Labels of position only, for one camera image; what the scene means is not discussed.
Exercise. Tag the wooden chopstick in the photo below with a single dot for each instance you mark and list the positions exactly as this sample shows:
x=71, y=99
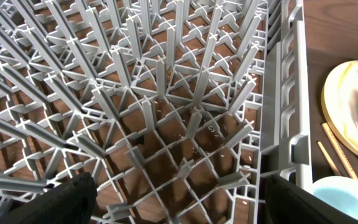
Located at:
x=328, y=159
x=339, y=151

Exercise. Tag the wooden chopstick left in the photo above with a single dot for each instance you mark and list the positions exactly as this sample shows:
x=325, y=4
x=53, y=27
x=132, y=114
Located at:
x=328, y=159

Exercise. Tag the yellow round plate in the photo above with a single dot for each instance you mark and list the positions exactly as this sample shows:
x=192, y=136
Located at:
x=336, y=98

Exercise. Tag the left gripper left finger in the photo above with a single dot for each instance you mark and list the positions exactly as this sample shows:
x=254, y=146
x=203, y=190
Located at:
x=71, y=202

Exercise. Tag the grey plastic dishwasher rack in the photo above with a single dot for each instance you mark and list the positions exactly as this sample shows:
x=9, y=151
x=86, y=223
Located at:
x=180, y=110

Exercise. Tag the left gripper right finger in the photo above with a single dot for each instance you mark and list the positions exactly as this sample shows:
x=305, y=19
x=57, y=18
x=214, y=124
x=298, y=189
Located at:
x=288, y=203

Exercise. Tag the light blue bowl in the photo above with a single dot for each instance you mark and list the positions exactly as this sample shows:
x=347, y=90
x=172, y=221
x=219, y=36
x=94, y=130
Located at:
x=339, y=192

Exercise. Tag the wooden chopstick right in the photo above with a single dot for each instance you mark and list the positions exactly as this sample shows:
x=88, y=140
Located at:
x=339, y=151

